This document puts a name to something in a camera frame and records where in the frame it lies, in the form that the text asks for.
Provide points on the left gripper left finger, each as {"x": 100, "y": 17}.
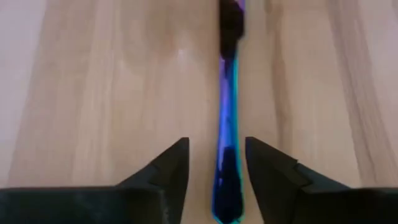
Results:
{"x": 149, "y": 202}

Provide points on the iridescent rainbow knife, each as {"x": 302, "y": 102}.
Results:
{"x": 228, "y": 109}

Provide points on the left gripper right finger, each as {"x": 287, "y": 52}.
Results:
{"x": 280, "y": 193}

